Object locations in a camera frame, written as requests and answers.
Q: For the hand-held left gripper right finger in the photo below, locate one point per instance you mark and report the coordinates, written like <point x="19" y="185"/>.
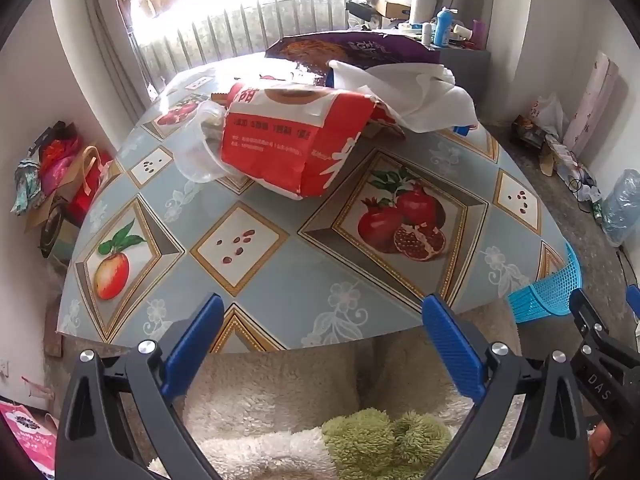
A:
<point x="454" y="347"/>

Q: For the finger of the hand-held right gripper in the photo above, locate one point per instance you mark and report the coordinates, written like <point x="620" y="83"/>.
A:
<point x="634" y="302"/>
<point x="589" y="312"/>

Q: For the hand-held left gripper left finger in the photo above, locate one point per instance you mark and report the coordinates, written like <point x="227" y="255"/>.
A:
<point x="196" y="345"/>

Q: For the blue mesh wastebasket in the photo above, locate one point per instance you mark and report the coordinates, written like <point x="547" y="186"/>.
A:
<point x="547" y="292"/>

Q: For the red and white snack bag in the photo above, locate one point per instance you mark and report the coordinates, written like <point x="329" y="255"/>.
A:
<point x="270" y="140"/>

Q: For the person's right hand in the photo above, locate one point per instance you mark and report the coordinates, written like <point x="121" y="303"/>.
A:
<point x="600" y="445"/>

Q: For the clear blue water jug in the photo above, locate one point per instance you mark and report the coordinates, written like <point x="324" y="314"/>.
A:
<point x="622" y="207"/>

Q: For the green fleece garment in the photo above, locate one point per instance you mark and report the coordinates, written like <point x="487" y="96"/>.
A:
<point x="380" y="440"/>

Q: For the floor litter pile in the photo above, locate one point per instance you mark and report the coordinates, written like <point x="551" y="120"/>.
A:
<point x="582" y="185"/>

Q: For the fruit print tablecloth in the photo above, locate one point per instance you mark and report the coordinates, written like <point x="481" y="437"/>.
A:
<point x="300" y="240"/>

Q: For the brown cardboard piece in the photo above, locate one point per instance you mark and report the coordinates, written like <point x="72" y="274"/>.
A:
<point x="550" y="157"/>

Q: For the dark snack package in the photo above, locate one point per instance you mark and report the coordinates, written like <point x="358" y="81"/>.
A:
<point x="527" y="132"/>

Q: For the pink printed bag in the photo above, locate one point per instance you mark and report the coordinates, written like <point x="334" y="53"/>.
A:
<point x="27" y="435"/>

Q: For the pile of bags on left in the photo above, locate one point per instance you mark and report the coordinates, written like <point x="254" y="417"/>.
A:
<point x="65" y="205"/>

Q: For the pink patterned roll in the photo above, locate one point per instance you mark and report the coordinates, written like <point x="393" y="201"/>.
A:
<point x="595" y="105"/>

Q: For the white floor plastic bag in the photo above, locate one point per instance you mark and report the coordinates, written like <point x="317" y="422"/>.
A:
<point x="550" y="112"/>

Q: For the teal patterned cloth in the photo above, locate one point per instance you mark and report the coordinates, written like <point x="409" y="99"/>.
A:
<point x="25" y="185"/>

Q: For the red flowery gift bag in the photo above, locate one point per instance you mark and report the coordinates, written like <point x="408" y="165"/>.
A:
<point x="57" y="155"/>

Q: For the grey cabinet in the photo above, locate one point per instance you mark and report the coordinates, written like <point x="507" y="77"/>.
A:
<point x="465" y="85"/>

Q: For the purple cup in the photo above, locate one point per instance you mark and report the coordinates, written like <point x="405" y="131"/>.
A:
<point x="480" y="35"/>

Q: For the purple snack bag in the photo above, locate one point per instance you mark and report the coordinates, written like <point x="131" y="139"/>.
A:
<point x="360" y="47"/>

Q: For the small white bottle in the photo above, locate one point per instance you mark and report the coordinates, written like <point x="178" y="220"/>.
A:
<point x="428" y="34"/>

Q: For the metal window railing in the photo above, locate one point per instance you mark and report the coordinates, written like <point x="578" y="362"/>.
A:
<point x="225" y="30"/>

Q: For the blue bottle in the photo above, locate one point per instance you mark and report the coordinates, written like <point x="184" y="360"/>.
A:
<point x="444" y="27"/>

